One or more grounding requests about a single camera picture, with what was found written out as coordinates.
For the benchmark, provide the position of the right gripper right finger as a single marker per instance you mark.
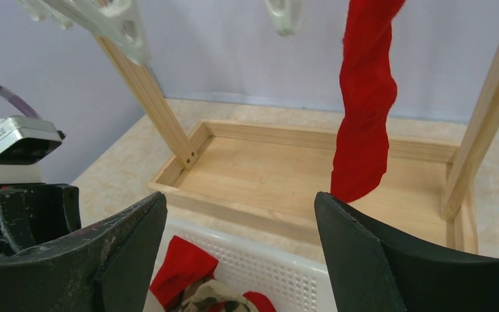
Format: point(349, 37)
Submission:
point(373, 266)

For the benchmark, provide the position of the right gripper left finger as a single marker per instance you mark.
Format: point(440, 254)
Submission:
point(106, 266)

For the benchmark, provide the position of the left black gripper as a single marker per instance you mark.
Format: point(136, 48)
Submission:
point(35, 213)

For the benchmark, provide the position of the white plastic basket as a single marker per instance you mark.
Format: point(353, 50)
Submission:
point(291, 282)

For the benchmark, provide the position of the brown argyle sock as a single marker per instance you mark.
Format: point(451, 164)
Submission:
point(210, 294)

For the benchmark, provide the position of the white clip drying hanger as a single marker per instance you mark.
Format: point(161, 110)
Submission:
point(119, 21)

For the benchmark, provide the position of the wooden hanger stand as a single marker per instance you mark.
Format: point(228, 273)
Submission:
point(266, 176)

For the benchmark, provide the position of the red santa sock left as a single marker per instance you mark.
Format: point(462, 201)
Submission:
point(368, 92)

